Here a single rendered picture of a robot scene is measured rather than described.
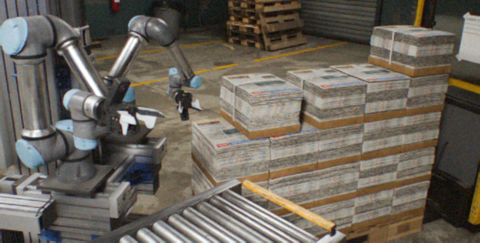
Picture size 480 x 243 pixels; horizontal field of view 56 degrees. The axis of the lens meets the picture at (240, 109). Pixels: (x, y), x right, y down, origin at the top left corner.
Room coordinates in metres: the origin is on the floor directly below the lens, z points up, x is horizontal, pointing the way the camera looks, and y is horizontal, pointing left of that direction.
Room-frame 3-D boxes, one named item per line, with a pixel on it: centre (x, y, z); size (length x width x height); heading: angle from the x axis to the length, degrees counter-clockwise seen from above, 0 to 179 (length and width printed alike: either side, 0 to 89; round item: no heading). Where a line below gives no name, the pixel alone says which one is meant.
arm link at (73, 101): (1.36, 0.51, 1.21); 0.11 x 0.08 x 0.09; 56
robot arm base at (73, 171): (1.62, 0.65, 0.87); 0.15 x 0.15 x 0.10
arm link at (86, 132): (1.38, 0.50, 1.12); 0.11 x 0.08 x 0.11; 146
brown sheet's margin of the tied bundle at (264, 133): (2.13, -0.14, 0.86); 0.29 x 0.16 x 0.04; 116
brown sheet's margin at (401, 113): (2.51, -0.73, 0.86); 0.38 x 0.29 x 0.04; 24
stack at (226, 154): (2.33, -0.34, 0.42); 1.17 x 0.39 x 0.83; 115
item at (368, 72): (2.50, -0.72, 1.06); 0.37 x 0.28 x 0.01; 24
